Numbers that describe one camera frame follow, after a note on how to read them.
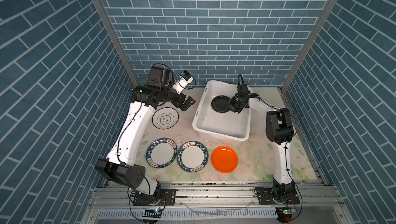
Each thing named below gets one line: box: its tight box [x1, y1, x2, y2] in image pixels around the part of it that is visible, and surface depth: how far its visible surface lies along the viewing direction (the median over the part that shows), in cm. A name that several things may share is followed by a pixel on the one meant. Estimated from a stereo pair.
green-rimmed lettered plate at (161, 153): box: [145, 137, 178, 169], surface depth 90 cm
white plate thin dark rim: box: [151, 107, 180, 130], surface depth 104 cm
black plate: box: [210, 95, 231, 114], surface depth 110 cm
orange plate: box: [211, 145, 239, 174], surface depth 87 cm
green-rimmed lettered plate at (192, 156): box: [176, 140, 209, 173], surface depth 89 cm
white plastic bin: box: [192, 79, 253, 147], surface depth 101 cm
